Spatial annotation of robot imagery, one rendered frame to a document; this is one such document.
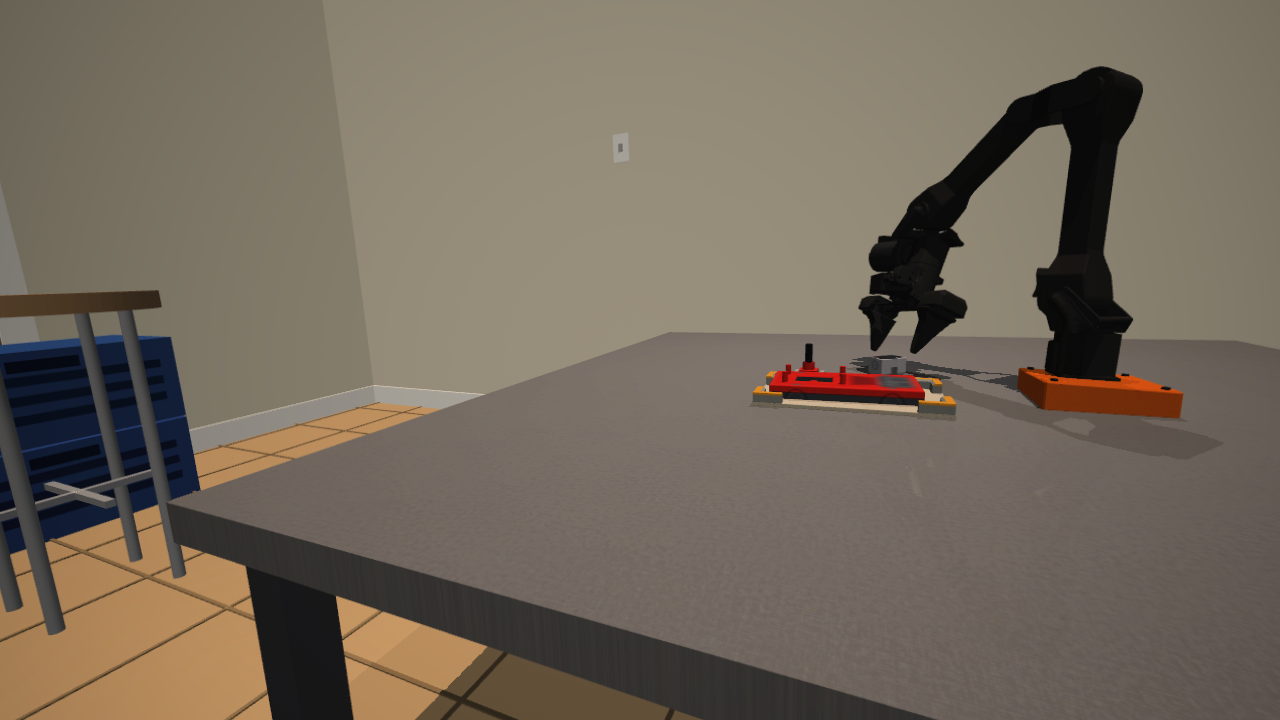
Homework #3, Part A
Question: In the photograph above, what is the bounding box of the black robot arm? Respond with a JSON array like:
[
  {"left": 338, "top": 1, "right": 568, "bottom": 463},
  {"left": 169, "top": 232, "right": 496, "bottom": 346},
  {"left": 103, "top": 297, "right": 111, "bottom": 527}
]
[{"left": 869, "top": 67, "right": 1143, "bottom": 382}]

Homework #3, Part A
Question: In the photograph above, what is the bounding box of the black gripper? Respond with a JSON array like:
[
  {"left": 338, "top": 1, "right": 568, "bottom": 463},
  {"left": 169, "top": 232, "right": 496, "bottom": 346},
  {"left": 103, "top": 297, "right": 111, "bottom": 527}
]
[{"left": 858, "top": 263, "right": 968, "bottom": 354}]

